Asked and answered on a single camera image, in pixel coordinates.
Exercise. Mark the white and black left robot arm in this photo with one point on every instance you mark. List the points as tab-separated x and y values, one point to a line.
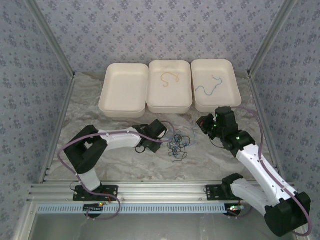
117	137

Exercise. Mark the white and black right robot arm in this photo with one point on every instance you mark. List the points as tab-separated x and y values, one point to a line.
265	170

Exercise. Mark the white rectangular tray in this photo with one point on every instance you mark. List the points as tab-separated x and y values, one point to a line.
122	87
167	100
225	100

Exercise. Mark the grey metal panel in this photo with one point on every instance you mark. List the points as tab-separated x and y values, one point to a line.
160	227

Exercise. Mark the small circuit board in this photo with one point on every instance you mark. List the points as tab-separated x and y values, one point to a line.
235	208
93	207

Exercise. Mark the aluminium mounting rail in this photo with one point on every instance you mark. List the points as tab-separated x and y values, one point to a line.
160	191

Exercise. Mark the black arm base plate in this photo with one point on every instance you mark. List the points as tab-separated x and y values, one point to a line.
212	192
111	191

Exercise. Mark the aluminium frame post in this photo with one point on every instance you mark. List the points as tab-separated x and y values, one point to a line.
270	37
53	37

